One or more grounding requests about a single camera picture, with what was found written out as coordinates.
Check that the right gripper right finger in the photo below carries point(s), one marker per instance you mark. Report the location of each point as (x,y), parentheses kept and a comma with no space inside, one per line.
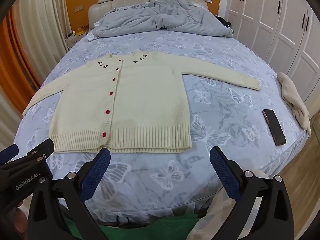
(274,219)

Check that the black smartphone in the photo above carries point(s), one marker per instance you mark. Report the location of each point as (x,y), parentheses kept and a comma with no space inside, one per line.
(275,127)

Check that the grey blue duvet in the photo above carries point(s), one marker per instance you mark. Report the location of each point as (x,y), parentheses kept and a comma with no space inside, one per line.
(173,15)

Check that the white wardrobe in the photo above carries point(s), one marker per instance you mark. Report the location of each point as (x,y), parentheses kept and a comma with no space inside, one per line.
(285,34)

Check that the beige leather headboard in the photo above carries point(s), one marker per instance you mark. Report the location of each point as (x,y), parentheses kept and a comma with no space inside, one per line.
(98,10)

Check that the person's left hand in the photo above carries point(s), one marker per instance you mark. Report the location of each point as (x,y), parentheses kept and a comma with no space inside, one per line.
(21,223)

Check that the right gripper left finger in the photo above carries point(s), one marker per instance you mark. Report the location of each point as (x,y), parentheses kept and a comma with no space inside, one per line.
(46,220)

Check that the wall switch plate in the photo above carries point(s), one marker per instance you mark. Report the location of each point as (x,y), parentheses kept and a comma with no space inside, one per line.
(79,8)

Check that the bedside table with clutter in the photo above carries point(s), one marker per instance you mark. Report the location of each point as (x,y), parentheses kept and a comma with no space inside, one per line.
(75,36)

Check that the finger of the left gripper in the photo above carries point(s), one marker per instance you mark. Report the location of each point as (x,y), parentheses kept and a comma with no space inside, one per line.
(41,151)
(7,154)

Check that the green cloth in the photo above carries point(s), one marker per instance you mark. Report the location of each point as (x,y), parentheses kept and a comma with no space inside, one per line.
(164,228)

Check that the cream curtain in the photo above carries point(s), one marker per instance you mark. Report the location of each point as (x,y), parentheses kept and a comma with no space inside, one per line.
(42,27)

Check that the beige folded cloth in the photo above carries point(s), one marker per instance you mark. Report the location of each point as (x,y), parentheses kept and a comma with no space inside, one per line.
(291,96)

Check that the cream knit cardigan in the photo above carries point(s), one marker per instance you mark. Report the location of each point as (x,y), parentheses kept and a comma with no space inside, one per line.
(131,103)

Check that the orange curtain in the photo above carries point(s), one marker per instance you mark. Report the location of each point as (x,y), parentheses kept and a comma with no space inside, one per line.
(18,79)

